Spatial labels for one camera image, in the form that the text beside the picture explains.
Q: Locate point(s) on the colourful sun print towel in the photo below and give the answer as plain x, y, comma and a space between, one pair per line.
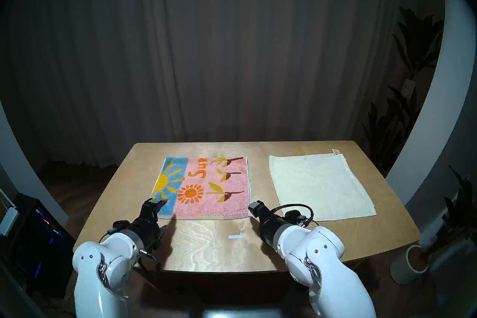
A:
208, 187

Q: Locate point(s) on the cream dotted towel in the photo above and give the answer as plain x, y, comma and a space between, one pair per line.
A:
320, 187

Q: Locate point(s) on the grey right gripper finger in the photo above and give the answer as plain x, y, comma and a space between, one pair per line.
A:
252, 208
261, 206

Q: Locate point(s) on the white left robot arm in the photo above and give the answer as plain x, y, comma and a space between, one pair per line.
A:
93, 269

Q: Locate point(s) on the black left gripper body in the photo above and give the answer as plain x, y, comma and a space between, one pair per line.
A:
147, 228

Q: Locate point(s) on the white box device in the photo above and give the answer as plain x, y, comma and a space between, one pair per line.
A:
7, 220

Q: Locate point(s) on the small dark potted plant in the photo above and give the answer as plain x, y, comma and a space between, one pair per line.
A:
460, 205

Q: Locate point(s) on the beige pleated curtain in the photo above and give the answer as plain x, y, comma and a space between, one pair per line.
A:
223, 41

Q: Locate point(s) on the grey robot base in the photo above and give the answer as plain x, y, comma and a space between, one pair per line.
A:
238, 311

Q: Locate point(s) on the black computer tower RGB lights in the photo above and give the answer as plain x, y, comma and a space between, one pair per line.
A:
41, 246

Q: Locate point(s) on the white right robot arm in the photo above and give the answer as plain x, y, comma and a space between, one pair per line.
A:
328, 269

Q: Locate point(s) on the tall dark leafy plant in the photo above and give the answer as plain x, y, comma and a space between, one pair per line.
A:
413, 45

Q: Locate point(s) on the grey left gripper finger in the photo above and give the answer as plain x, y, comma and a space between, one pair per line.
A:
160, 211
163, 202

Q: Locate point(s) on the white paper plant tag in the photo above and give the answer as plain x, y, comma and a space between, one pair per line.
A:
408, 88

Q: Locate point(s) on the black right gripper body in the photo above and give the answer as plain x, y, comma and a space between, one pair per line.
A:
270, 228

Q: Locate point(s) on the white round plant pot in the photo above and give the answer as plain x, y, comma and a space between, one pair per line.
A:
402, 269

